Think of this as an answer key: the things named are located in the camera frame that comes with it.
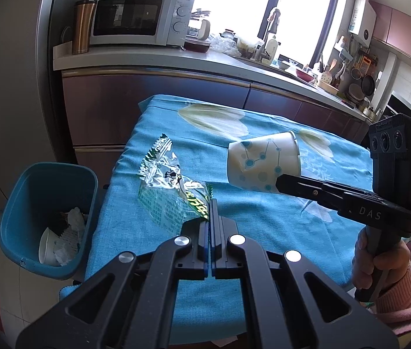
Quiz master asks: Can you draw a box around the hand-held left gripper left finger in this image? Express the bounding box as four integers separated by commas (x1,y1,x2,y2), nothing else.
16,199,211,349

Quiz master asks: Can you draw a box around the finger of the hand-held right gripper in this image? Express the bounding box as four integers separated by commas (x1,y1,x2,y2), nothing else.
275,174,344,209

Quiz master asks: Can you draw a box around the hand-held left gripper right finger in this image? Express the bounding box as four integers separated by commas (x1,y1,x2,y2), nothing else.
211,199,399,349

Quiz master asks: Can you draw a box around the blue dotted paper cup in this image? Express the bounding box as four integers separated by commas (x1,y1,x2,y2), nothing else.
227,130,301,194

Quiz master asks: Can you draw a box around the green clear plastic wrapper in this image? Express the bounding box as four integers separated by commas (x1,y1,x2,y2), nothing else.
138,134,214,234

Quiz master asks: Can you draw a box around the white tissue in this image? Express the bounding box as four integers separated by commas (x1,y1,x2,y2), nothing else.
65,207,90,231
53,238,80,267

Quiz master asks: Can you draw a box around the plain white paper cup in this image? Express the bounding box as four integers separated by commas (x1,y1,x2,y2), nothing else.
38,227,62,267

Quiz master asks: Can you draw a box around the blue plastic waste bin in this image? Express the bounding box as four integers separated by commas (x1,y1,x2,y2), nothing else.
0,162,99,281

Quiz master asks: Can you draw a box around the person's right forearm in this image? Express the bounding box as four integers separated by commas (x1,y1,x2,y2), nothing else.
371,262,411,335

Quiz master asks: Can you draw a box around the person's right hand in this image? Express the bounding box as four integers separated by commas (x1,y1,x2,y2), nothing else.
351,231,411,300

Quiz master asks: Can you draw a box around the blue floral tablecloth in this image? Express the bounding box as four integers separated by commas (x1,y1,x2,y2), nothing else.
58,95,410,335

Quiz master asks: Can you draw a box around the stack of plates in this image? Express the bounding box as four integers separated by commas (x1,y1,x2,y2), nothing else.
347,83,366,104

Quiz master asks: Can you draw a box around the hanging dark frying pan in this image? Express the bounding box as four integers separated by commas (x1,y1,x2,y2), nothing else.
361,74,376,97

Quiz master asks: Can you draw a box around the pale yellow dish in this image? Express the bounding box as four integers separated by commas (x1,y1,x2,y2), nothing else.
316,78,339,93

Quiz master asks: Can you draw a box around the white slotted spatula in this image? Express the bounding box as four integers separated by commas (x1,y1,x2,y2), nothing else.
320,58,337,82

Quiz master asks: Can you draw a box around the red bowl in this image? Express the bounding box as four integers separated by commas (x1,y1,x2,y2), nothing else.
296,67,317,82

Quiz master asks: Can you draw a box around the steel kitchen sink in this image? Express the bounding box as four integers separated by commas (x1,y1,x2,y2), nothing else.
235,56,301,77

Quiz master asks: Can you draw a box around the white soap bottle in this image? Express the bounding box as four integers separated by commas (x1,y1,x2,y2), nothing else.
264,34,281,64

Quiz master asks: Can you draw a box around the clear container with dark food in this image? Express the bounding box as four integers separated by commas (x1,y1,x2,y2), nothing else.
236,36,261,59

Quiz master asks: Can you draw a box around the white water heater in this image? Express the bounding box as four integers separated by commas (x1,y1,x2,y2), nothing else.
349,0,377,48

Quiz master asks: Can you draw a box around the brown kitchen counter cabinet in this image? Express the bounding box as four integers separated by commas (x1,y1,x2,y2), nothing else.
53,42,373,168

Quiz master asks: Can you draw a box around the clear plastic bag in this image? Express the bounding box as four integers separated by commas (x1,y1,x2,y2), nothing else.
209,34,240,57

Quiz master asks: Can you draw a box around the metal kitchen faucet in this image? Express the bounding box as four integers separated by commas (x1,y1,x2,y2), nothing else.
260,7,282,62

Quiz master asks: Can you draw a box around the dark red food container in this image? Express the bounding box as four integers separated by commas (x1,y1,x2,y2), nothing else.
184,38,211,52

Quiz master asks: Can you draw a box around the glass coffee pot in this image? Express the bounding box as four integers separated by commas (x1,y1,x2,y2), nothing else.
187,7,211,40

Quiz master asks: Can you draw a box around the kitchen window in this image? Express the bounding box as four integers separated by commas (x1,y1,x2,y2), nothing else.
187,0,348,68

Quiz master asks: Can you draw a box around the white microwave oven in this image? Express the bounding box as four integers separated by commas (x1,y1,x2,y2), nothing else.
89,0,195,47

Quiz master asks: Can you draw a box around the copper thermos tumbler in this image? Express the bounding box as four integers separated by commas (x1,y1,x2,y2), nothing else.
72,0,97,54

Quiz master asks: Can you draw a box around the grey refrigerator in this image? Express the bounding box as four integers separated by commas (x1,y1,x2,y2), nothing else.
0,0,64,211

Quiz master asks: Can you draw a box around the grey wall rack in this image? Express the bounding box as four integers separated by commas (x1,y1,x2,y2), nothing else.
334,36,353,60

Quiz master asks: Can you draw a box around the pink wall cabinet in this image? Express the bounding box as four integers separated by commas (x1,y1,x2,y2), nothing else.
367,0,411,59

